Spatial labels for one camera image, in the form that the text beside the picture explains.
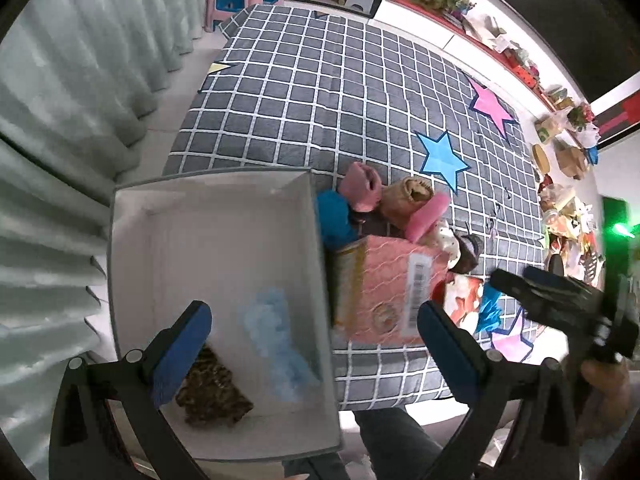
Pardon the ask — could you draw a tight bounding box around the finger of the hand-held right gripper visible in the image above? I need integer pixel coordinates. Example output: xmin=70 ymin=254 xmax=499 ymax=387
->
xmin=489 ymin=269 xmax=583 ymax=322
xmin=523 ymin=265 xmax=603 ymax=306

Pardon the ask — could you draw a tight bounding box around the light pink sock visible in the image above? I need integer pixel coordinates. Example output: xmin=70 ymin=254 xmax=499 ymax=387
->
xmin=406 ymin=193 xmax=449 ymax=242

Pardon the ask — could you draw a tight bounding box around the person's right hand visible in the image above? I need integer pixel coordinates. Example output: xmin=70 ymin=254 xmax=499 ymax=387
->
xmin=579 ymin=360 xmax=637 ymax=442

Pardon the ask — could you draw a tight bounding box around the leopard print scrunchie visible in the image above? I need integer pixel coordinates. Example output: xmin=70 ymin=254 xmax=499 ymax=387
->
xmin=175 ymin=345 xmax=254 ymax=427

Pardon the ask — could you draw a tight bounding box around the round wooden lid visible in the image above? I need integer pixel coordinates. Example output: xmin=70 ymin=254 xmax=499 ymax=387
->
xmin=531 ymin=144 xmax=552 ymax=177

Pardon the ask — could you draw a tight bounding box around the dark wall panel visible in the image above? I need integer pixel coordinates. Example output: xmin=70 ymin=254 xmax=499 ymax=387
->
xmin=470 ymin=0 xmax=640 ymax=151

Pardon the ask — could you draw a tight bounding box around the red and white cloth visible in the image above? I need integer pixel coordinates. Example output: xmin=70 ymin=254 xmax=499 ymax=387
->
xmin=440 ymin=275 xmax=483 ymax=333

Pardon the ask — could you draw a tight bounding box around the tan rolled sock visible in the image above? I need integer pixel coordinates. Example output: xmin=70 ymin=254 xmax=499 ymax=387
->
xmin=381 ymin=177 xmax=437 ymax=228

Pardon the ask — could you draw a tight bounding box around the pile of floor clutter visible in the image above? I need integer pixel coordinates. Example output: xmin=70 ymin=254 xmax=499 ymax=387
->
xmin=537 ymin=175 xmax=607 ymax=283

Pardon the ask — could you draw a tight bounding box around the grey grid star blanket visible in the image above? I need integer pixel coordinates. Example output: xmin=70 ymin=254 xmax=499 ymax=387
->
xmin=162 ymin=4 xmax=551 ymax=406

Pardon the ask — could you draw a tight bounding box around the blue sock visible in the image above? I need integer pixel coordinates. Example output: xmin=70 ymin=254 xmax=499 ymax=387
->
xmin=316 ymin=190 xmax=366 ymax=252

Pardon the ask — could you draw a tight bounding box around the teal blue cloth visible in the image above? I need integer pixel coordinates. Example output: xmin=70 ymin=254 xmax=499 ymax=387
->
xmin=474 ymin=284 xmax=506 ymax=335

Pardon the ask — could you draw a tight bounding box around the brown cardboard box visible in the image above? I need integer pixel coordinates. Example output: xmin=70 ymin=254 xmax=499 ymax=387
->
xmin=555 ymin=144 xmax=589 ymax=179

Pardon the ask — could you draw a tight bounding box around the pink carton box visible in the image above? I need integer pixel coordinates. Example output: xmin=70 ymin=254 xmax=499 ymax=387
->
xmin=327 ymin=234 xmax=451 ymax=346

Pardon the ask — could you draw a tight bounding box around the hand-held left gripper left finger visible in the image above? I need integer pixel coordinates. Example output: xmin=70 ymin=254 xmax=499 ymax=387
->
xmin=48 ymin=301 xmax=213 ymax=480

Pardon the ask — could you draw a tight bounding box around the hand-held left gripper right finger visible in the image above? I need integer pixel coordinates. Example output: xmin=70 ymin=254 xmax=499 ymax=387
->
xmin=417 ymin=301 xmax=583 ymax=480

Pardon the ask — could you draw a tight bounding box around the white polka dot scrunchie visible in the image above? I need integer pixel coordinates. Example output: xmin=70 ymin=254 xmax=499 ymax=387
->
xmin=432 ymin=220 xmax=463 ymax=267

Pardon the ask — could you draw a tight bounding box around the pink rolled sock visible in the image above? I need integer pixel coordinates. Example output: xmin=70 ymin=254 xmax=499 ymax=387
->
xmin=340 ymin=162 xmax=383 ymax=212

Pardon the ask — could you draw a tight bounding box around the white cardboard box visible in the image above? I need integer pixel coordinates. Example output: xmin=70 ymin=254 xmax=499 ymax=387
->
xmin=106 ymin=169 xmax=346 ymax=462

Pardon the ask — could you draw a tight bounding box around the dark scrunchie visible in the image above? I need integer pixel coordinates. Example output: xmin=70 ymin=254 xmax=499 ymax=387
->
xmin=452 ymin=234 xmax=485 ymax=275

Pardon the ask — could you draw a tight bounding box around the light blue scrunchie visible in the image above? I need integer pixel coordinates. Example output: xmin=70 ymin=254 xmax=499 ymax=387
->
xmin=239 ymin=288 xmax=321 ymax=403

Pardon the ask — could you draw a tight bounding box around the pale green curtain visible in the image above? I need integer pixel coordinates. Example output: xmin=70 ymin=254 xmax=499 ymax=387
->
xmin=0 ymin=0 xmax=221 ymax=461

